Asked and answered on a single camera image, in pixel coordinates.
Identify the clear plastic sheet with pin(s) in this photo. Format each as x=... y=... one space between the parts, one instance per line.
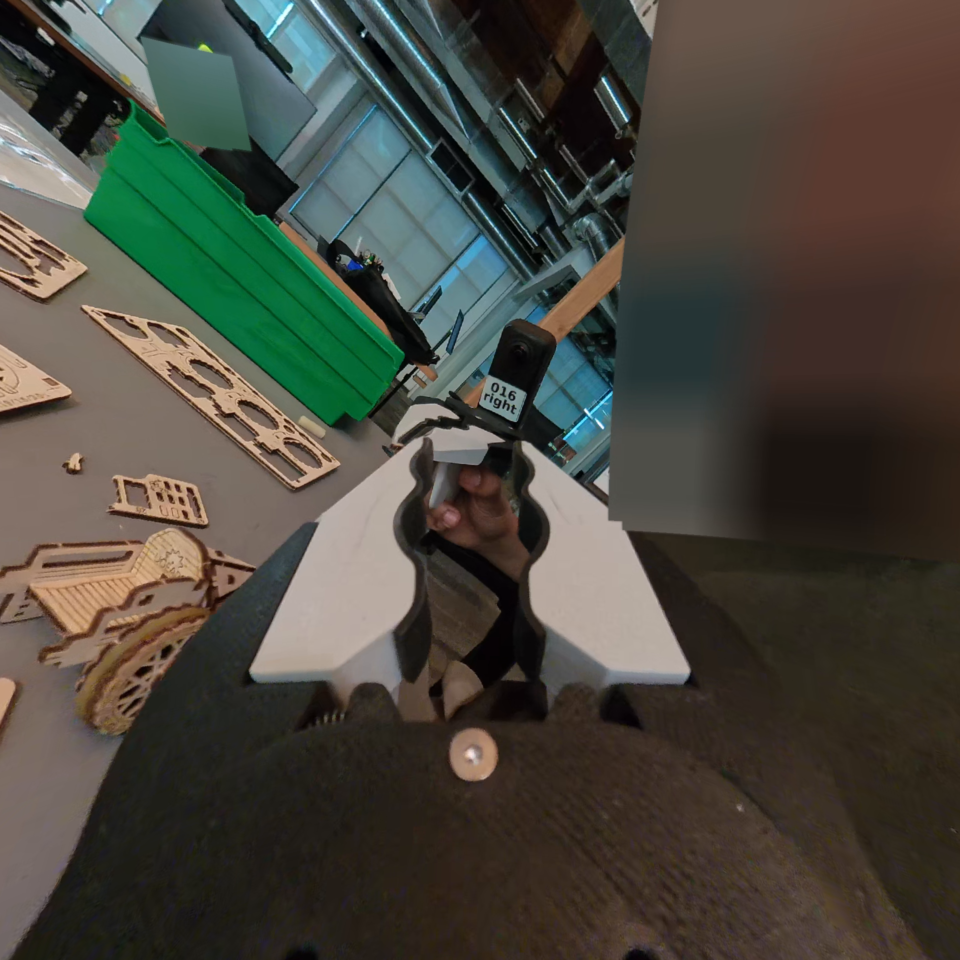
x=37 y=165

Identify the black box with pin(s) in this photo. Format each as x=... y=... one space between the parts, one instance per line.
x=255 y=184

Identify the wooden beam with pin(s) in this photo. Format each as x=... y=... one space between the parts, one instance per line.
x=592 y=289

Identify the black monitor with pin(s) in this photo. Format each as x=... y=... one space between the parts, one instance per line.
x=430 y=300
x=455 y=331

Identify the small wooden parts sheet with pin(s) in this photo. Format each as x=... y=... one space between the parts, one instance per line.
x=6 y=705

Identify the white wax stick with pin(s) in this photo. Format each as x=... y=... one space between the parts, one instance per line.
x=312 y=426

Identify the black bag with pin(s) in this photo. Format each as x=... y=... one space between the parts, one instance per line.
x=382 y=300

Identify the tiny wooden piece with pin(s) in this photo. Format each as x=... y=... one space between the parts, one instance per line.
x=73 y=463

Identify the large wooden parts sheet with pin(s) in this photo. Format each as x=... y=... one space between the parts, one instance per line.
x=45 y=391

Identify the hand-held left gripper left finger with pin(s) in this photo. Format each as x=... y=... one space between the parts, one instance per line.
x=337 y=592

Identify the wooden table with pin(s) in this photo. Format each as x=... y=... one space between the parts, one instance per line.
x=304 y=241

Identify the dark grey panel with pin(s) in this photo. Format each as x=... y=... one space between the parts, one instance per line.
x=285 y=105

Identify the green plastic bin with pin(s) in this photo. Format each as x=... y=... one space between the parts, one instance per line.
x=247 y=300

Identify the wooden model car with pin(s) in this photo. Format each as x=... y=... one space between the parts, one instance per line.
x=97 y=592

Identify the person's right hand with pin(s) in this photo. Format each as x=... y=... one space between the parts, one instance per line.
x=487 y=517

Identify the long wooden parts sheet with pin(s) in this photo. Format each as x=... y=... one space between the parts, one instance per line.
x=45 y=289

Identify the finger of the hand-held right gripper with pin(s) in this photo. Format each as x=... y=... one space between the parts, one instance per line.
x=420 y=431
x=442 y=480

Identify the grey desk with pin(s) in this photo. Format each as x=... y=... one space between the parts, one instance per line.
x=240 y=504

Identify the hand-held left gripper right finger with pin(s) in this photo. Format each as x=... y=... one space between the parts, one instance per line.
x=600 y=600

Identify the small wooden grid panel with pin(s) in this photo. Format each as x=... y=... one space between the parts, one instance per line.
x=124 y=499

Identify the silver ventilation ducts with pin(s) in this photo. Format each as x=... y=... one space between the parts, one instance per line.
x=450 y=127

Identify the wooden parts sheet round holes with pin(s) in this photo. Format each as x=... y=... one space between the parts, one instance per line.
x=105 y=319

